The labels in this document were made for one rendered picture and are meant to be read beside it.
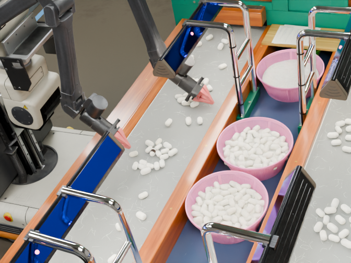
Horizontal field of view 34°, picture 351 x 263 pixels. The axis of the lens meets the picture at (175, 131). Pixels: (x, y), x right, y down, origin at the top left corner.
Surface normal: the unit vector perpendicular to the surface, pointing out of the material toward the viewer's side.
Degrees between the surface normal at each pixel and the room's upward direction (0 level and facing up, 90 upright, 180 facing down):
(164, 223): 0
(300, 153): 0
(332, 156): 0
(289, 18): 90
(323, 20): 90
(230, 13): 90
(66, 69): 85
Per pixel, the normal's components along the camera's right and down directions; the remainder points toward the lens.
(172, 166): -0.18, -0.74
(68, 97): -0.39, 0.59
